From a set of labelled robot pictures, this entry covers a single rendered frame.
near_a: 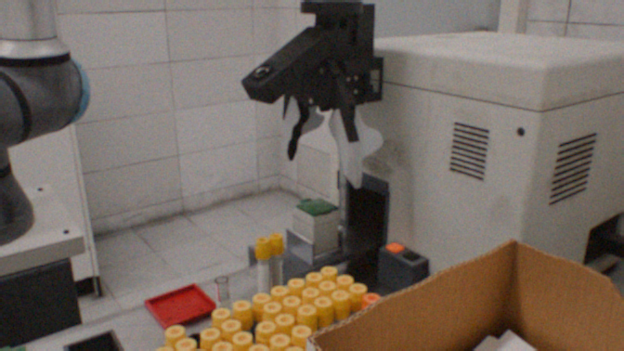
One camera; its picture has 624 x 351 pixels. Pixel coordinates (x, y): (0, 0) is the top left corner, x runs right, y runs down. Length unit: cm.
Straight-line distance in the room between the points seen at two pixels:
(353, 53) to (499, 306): 32
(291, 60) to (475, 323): 31
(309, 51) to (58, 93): 44
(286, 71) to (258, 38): 261
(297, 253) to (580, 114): 36
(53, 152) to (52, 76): 132
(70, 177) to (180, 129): 96
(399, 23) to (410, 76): 175
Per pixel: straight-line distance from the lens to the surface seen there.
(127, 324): 65
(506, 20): 204
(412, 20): 232
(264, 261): 56
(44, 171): 218
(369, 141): 60
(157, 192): 304
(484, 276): 49
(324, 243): 66
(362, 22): 62
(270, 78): 54
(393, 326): 41
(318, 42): 57
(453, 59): 58
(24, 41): 86
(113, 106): 285
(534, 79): 53
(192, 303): 67
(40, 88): 85
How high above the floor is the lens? 124
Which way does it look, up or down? 20 degrees down
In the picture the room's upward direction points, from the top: straight up
